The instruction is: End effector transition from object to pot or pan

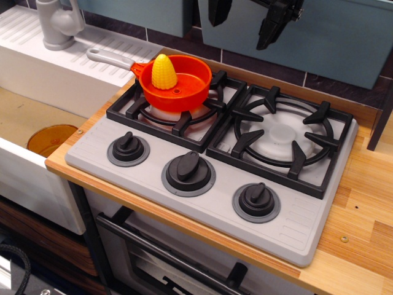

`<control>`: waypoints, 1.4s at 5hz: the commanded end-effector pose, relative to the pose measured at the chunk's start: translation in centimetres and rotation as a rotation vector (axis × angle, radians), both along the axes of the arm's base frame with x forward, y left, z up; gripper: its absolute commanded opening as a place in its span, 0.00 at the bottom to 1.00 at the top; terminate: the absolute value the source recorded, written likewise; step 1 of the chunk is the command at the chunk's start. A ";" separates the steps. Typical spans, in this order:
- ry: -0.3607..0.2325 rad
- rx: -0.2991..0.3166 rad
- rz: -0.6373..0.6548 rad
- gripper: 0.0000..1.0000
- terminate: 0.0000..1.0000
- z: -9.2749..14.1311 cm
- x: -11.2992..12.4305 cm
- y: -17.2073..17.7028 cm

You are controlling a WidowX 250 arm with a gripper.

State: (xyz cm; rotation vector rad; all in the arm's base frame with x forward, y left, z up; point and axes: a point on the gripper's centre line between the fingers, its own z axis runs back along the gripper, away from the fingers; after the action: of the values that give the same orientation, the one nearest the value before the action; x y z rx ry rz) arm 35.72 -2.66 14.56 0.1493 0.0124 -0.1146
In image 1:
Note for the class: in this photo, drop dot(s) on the yellow toy corn cob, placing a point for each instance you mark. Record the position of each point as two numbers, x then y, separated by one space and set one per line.
164 76

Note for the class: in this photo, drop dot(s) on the grey toy faucet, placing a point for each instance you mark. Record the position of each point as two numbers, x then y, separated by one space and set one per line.
59 26

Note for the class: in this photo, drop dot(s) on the grey toy stove top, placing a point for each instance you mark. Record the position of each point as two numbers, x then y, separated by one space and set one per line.
293 235

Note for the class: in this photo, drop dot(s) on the white toy sink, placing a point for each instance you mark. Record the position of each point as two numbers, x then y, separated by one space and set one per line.
41 88

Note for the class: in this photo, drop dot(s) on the black stove knob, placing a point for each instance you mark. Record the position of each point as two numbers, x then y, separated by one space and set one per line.
188 175
256 203
128 150

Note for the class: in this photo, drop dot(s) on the orange toy pot grey handle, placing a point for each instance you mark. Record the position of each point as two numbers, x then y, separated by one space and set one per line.
193 79

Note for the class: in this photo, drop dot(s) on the black oven door handle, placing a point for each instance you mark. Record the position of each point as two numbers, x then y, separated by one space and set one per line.
117 226

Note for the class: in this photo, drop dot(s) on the black left stove knob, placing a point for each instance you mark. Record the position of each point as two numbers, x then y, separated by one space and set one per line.
128 150

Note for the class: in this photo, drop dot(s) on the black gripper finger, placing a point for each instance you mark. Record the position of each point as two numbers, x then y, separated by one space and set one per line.
218 11
280 13

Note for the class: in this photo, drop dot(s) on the black right burner grate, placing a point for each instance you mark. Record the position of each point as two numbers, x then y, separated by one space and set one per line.
287 140

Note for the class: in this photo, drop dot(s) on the black right stove knob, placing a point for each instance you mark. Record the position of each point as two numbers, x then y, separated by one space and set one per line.
256 203

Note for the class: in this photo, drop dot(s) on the blue-grey right cabinet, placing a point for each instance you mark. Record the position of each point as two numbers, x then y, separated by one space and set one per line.
347 41

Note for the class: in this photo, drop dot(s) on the blue-grey cabinet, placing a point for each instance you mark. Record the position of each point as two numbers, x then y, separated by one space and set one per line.
347 41
170 17

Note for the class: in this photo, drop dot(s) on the blue-grey left cabinet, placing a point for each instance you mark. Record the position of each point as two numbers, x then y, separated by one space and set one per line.
170 17

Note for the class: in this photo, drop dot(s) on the orange plastic plate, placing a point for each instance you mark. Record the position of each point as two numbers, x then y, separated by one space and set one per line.
45 141

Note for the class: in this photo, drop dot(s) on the black left burner grate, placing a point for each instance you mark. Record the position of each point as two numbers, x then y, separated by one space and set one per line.
192 129

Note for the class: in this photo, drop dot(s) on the black burner grate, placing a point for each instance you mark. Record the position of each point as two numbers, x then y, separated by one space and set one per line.
287 140
192 129

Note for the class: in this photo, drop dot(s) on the black middle stove knob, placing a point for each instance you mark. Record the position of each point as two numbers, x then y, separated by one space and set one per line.
188 175

